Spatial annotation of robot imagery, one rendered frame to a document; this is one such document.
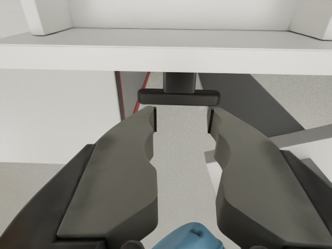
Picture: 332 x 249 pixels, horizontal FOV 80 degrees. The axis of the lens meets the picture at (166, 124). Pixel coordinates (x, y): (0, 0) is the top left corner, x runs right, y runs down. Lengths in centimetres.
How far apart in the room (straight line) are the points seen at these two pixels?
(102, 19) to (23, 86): 22
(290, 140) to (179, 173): 116
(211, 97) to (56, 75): 27
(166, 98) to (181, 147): 121
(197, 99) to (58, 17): 15
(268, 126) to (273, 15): 36
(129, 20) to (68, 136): 27
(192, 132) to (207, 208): 81
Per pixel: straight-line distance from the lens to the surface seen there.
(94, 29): 24
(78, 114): 40
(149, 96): 18
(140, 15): 24
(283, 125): 58
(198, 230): 32
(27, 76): 41
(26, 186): 206
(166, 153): 141
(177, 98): 18
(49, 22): 22
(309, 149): 48
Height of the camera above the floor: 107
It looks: 58 degrees down
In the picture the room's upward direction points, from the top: 176 degrees counter-clockwise
